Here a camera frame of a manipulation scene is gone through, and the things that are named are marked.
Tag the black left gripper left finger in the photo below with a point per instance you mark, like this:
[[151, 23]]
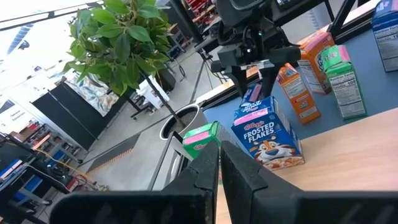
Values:
[[186, 202]]

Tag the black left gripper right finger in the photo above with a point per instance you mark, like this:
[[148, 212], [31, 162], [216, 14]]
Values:
[[264, 202]]

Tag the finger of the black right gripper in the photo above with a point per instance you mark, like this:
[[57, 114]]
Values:
[[273, 77], [239, 82]]

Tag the orange Mini Wheats cereal box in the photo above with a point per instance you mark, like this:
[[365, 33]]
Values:
[[298, 93], [315, 59]]

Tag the blue Frosted Flakes cereal box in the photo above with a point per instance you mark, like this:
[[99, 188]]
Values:
[[387, 34], [267, 137]]

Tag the green Apple Jacks cereal box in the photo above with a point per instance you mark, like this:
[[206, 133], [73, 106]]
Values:
[[345, 84], [199, 138]]

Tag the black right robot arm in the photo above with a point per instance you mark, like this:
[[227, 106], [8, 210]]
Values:
[[242, 12]]

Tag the black tripod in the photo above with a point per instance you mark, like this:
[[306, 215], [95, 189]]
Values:
[[197, 81]]

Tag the wooden board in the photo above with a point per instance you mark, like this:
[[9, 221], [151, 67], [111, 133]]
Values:
[[342, 155]]

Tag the blue table mat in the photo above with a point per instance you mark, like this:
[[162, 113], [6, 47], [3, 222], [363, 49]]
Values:
[[376, 93]]

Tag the green plant white pot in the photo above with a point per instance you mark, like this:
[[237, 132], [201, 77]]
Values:
[[124, 40]]

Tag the black partition panel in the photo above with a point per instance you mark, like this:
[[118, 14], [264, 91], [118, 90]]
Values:
[[71, 121]]

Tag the cluttered storage rack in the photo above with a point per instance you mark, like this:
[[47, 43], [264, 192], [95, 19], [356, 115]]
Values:
[[18, 174]]

